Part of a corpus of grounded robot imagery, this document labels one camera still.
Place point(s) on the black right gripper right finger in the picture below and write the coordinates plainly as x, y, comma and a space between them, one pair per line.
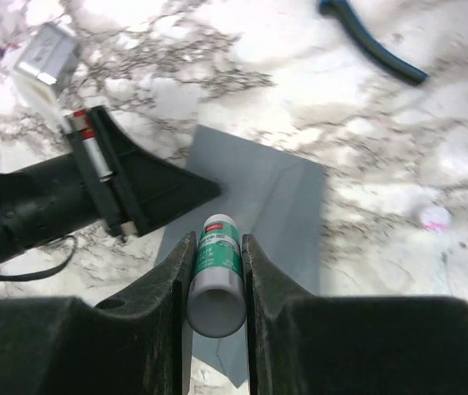
361, 345

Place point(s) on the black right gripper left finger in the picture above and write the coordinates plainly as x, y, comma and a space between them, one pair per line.
134, 342

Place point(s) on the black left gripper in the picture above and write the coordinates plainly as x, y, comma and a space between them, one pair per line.
110, 178

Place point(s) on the green white glue stick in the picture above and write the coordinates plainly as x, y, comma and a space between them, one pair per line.
216, 304

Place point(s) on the grey envelope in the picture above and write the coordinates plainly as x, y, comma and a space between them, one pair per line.
275, 197

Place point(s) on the white glue stick cap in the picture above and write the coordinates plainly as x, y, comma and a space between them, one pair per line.
435, 218

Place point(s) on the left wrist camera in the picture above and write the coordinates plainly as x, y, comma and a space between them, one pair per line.
42, 67

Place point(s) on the blue handled pliers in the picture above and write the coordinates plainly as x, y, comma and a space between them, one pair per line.
354, 27

